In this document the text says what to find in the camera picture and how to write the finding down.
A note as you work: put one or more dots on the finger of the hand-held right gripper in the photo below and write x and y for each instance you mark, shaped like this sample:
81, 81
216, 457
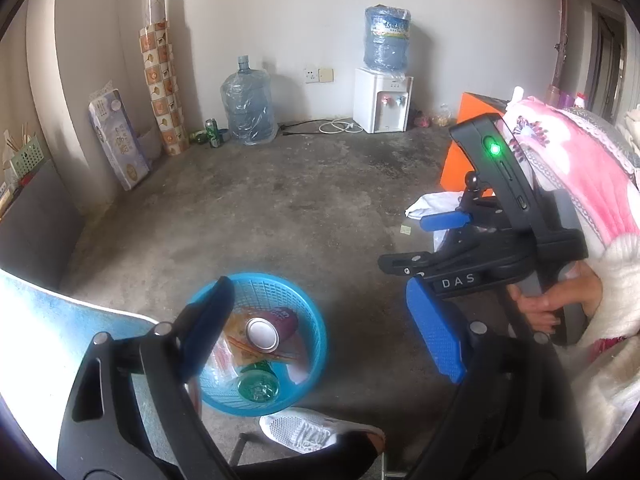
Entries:
400, 262
445, 220

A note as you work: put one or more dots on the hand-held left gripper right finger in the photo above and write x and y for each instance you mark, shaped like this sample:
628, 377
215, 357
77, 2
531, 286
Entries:
435, 330

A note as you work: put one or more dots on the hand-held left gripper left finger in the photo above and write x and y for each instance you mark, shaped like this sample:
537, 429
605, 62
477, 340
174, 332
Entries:
210, 325

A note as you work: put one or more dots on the orange printed packet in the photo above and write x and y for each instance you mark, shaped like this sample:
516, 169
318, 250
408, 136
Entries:
235, 332

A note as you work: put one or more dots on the dark red drink can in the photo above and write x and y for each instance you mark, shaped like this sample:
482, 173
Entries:
262, 332

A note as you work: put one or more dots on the green plastic bottle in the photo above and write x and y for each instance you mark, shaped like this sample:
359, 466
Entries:
257, 384

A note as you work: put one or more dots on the blue plastic waste basket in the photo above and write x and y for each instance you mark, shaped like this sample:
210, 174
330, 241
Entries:
305, 310

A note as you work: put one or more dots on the person's right forearm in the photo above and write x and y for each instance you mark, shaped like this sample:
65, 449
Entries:
575, 170

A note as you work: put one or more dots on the person's right hand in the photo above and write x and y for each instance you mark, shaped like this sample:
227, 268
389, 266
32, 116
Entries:
545, 307

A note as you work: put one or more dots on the white cloth on floor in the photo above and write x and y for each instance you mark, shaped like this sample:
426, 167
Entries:
430, 205

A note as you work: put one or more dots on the small paper scrap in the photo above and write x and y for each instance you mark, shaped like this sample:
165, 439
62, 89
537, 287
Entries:
404, 230

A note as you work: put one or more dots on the orange cabinet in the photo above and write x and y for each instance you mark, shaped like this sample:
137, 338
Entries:
457, 160

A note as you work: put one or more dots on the white plastic bottle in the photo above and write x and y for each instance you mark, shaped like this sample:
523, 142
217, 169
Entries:
517, 96

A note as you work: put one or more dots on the clear snack bag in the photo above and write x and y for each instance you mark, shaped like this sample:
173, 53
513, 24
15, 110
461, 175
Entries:
442, 117

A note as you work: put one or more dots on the pink snack bag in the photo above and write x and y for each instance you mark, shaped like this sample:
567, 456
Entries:
421, 120

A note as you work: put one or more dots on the purple plastic cup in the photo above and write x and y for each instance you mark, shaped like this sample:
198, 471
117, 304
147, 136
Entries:
557, 96

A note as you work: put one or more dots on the white bottle red cap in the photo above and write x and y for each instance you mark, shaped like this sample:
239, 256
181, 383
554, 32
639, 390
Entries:
580, 101

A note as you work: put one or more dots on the person's white shoe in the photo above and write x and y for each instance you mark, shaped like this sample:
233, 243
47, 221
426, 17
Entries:
300, 430

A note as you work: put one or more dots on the white water dispenser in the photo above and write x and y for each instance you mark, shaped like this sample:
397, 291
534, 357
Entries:
375, 100

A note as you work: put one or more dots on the grey door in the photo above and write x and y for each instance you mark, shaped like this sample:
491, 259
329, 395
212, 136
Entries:
607, 60

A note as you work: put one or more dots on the blue full water jug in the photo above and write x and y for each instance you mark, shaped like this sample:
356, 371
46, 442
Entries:
387, 40

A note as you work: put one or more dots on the person's pink fleece clothing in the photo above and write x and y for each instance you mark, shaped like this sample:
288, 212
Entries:
610, 390

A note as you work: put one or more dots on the green drink can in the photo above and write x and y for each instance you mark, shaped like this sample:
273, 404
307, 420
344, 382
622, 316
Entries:
213, 134

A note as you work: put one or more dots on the grey cabinet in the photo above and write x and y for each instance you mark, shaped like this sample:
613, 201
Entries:
35, 230

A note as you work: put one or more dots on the toilet paper pack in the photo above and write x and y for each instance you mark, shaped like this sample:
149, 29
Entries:
117, 140

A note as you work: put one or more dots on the empty clear water jug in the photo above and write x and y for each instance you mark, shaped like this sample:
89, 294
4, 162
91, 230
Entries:
247, 105

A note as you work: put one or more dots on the small green plastic basket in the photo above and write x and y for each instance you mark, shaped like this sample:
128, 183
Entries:
22, 160

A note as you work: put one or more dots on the bundle of wooden sticks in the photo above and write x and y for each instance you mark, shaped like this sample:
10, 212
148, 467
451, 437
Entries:
22, 135

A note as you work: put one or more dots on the brown wall pipe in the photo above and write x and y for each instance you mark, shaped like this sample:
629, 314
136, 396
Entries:
561, 25

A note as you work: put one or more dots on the white wall socket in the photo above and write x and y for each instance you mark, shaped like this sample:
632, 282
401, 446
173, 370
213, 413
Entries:
311, 75

